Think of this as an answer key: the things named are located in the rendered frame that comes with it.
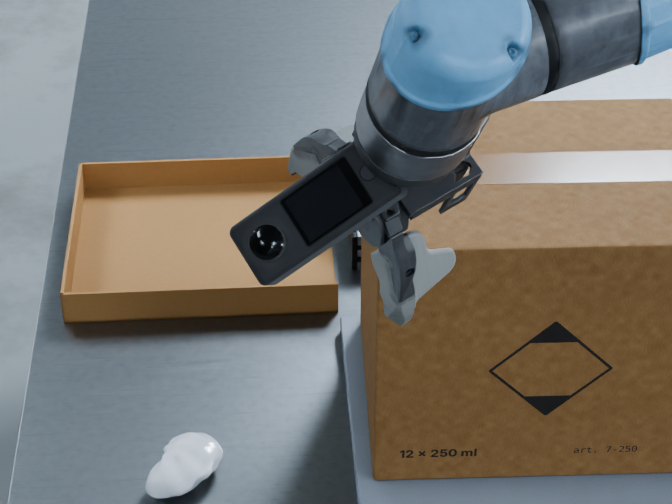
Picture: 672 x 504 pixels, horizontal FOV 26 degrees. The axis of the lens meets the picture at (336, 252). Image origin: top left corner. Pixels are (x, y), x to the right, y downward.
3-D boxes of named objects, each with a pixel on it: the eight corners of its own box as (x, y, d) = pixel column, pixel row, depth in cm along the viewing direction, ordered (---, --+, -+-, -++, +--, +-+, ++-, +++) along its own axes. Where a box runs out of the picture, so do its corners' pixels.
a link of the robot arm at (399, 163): (410, 179, 86) (335, 71, 88) (396, 206, 91) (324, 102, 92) (510, 121, 88) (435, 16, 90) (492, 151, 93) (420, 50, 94)
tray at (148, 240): (325, 181, 181) (325, 154, 179) (338, 312, 160) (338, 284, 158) (82, 189, 180) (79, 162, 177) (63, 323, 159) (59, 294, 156)
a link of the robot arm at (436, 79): (574, 50, 78) (432, 99, 76) (520, 132, 88) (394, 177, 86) (512, -72, 80) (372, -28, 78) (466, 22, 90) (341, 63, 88)
